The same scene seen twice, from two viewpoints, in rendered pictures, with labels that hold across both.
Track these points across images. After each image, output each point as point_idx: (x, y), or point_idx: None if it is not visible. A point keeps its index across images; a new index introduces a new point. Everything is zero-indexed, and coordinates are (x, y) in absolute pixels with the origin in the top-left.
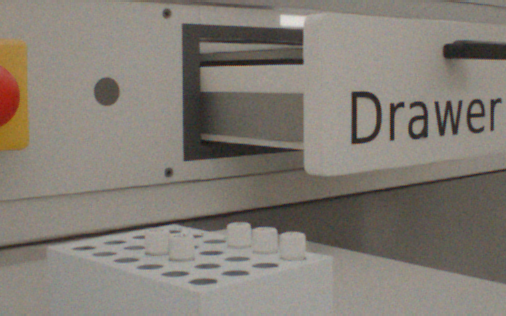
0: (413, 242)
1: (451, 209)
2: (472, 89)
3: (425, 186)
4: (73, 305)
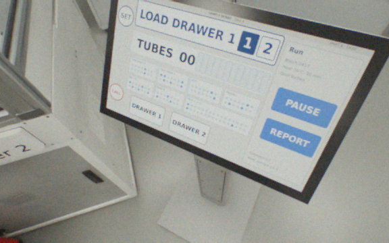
0: None
1: None
2: None
3: None
4: None
